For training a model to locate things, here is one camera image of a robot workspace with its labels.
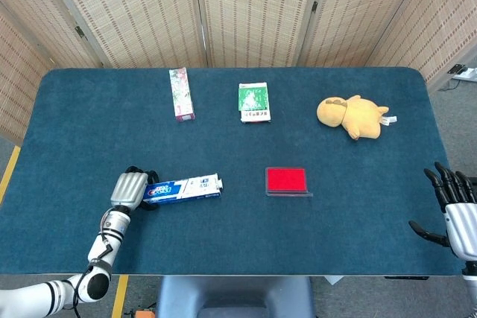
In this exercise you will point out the white power strip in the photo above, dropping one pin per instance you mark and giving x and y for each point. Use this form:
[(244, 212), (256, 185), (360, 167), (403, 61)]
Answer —
[(467, 73)]

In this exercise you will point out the red ink pad clear case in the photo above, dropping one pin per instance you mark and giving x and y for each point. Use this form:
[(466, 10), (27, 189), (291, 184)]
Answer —
[(286, 180)]

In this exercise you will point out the yellow plush toy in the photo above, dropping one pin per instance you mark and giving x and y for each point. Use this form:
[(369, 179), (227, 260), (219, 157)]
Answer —
[(357, 115)]

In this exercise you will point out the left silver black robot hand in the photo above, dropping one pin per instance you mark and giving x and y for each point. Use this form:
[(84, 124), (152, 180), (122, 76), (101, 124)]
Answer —
[(128, 189)]

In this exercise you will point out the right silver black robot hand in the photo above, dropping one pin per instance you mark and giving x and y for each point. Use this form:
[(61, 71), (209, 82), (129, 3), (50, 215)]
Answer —
[(462, 225)]

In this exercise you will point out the black table control panel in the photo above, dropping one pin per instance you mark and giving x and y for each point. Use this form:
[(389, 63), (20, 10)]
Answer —
[(406, 278)]

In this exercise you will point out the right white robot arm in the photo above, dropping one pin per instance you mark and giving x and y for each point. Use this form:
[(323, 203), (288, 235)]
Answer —
[(470, 288)]

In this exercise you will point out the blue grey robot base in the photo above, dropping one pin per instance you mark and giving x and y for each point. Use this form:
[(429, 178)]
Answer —
[(234, 295)]

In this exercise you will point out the woven bamboo folding screen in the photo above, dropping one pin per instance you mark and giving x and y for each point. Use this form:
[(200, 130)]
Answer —
[(253, 12)]

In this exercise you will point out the orange device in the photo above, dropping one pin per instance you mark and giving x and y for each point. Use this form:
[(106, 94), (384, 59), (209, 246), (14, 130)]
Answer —
[(143, 314)]

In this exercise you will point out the blue white toothpaste box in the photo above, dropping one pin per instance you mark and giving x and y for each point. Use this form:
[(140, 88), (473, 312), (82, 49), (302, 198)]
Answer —
[(182, 189)]

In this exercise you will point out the green white packet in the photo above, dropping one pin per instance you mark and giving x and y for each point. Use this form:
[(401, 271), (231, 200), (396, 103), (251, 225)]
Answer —
[(255, 116)]

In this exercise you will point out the pink floral carton box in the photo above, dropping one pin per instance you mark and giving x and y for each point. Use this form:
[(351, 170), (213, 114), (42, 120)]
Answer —
[(181, 94)]

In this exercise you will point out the green printed card pack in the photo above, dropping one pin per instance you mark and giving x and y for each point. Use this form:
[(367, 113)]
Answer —
[(253, 97)]

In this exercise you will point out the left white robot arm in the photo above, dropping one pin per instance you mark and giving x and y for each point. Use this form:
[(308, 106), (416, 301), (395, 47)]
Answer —
[(102, 247)]

